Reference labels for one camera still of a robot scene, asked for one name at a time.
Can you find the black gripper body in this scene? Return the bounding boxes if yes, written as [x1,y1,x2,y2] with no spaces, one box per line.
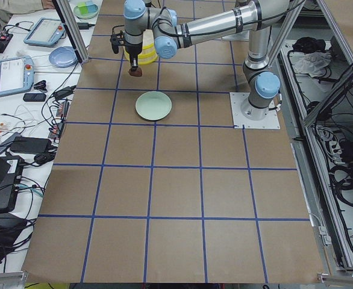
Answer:
[125,42,143,60]

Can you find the yellow bamboo steamer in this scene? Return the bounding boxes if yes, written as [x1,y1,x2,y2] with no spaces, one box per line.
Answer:
[138,51,158,65]
[139,30,157,58]

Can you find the brown bun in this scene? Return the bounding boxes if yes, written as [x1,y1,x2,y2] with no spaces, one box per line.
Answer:
[128,67,142,77]

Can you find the light green plate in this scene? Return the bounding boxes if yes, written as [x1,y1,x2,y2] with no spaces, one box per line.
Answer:
[135,91,172,121]

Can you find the black power adapter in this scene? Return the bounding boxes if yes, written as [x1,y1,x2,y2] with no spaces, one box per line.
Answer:
[77,22,95,30]

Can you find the clear bowl with blocks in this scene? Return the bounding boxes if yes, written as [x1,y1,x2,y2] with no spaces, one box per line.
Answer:
[73,1,99,19]

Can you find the blue bowl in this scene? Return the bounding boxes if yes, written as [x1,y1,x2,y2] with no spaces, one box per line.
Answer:
[48,46,78,68]

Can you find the far blue teach pendant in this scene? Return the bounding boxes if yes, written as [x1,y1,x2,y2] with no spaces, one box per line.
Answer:
[23,18,65,47]

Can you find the blue teach pendant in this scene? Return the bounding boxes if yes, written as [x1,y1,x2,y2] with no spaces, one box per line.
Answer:
[0,56,35,97]
[23,18,65,47]

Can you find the near blue teach pendant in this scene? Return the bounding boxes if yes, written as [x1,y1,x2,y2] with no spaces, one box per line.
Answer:
[0,56,35,97]

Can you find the black electronics box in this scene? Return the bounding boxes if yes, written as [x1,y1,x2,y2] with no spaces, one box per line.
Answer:
[10,137,51,154]

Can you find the black laptop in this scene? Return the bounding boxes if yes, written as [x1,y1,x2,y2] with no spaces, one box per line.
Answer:
[0,155,24,213]

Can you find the white crumpled cloth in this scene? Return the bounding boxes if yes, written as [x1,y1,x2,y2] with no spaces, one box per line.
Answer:
[293,52,332,77]

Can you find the aluminium frame post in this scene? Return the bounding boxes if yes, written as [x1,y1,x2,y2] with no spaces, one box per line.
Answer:
[52,0,89,65]

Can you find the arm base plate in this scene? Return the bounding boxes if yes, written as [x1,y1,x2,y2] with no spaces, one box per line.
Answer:
[230,92,281,130]

